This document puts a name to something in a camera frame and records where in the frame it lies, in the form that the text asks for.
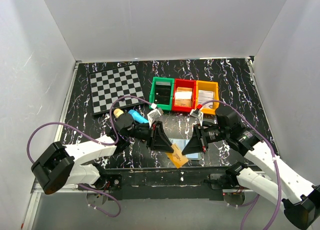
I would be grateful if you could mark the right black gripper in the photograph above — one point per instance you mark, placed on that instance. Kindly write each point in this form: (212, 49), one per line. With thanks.
(196, 144)

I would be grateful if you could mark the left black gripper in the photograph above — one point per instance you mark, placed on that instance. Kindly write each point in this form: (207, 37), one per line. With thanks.
(157, 140)

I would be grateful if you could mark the light blue credit cards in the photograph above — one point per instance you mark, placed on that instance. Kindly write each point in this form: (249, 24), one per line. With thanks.
(182, 143)

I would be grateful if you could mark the silver grey credit card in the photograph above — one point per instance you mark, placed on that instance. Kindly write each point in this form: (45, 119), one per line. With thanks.
(206, 94)

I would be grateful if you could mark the grey-green card holder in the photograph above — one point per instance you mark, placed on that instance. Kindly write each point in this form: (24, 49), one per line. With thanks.
(190, 152)

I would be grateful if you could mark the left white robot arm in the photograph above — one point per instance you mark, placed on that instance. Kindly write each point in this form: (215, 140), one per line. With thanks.
(61, 165)

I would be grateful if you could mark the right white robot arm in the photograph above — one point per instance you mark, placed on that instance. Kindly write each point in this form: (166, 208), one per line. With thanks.
(297, 197)

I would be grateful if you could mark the white cards in orange bin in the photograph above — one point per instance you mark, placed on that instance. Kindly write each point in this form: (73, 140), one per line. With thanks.
(208, 105)

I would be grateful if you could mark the brown cards in red bin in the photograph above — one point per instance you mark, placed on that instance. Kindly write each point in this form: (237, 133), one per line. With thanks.
(183, 97)

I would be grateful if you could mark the black cards in green bin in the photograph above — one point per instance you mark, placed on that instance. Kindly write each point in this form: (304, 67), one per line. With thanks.
(162, 92)

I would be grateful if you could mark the blue plastic marker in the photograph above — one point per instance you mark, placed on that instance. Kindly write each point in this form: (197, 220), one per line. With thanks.
(138, 117)

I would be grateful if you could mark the black front base bar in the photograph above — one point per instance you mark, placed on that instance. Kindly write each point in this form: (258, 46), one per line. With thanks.
(167, 183)

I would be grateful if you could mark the orange plastic bin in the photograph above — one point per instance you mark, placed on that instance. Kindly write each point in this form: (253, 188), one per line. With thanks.
(208, 86)

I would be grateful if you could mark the red plastic bin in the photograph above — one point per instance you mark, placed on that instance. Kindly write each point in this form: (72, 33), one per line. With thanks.
(184, 83)

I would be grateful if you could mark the black grey chessboard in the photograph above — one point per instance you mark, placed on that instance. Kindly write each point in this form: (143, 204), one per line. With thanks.
(107, 86)

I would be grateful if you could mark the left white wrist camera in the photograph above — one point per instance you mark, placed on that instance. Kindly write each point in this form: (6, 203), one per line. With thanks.
(153, 115)

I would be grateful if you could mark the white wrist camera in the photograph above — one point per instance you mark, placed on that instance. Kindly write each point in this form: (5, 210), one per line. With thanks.
(153, 115)
(197, 113)

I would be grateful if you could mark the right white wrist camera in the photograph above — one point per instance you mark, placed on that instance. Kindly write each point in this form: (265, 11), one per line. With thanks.
(197, 113)

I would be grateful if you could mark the cream wooden handle tool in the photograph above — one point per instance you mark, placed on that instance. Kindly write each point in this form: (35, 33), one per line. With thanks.
(118, 112)

